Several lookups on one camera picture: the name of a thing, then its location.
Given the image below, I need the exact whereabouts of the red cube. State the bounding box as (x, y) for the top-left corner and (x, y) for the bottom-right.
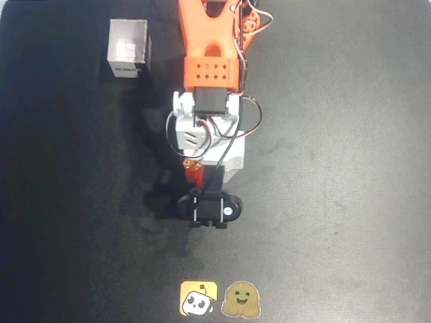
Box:
(186, 167), (205, 186)

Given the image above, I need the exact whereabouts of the black table mat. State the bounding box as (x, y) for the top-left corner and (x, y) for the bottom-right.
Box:
(0, 0), (431, 323)

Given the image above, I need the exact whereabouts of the hugging face sticker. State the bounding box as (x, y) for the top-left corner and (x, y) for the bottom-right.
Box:
(220, 280), (262, 318)

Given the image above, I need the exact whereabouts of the yellow robot sticker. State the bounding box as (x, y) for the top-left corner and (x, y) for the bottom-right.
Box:
(179, 281), (218, 316)

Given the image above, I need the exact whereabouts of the white open cardboard box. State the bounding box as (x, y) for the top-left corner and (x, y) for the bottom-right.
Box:
(106, 18), (152, 79)

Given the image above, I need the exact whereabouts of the black camera cable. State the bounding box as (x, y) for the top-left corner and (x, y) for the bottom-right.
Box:
(201, 94), (244, 198)

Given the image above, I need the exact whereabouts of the looped servo wire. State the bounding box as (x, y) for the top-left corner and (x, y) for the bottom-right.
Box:
(165, 110), (189, 157)

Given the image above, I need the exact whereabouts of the black gripper-mounted camera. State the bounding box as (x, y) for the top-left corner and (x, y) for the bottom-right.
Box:
(176, 165), (244, 229)

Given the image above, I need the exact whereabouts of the white red servo wire bundle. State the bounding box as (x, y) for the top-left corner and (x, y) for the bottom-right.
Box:
(232, 0), (274, 139)

